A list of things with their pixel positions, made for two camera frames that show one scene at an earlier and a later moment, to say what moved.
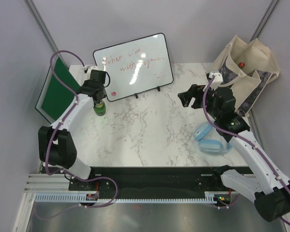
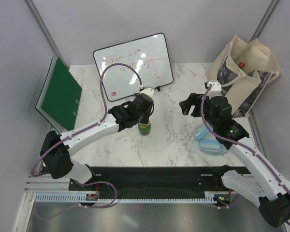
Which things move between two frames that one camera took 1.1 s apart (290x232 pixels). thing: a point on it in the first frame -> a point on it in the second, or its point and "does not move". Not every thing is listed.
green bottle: [100, 108] -> [144, 129]
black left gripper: [86, 83] -> [148, 113]
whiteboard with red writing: [135, 66] does not move
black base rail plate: [156, 181] does not move
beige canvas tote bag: [247, 69] does not move
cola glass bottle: [241, 65] does not move
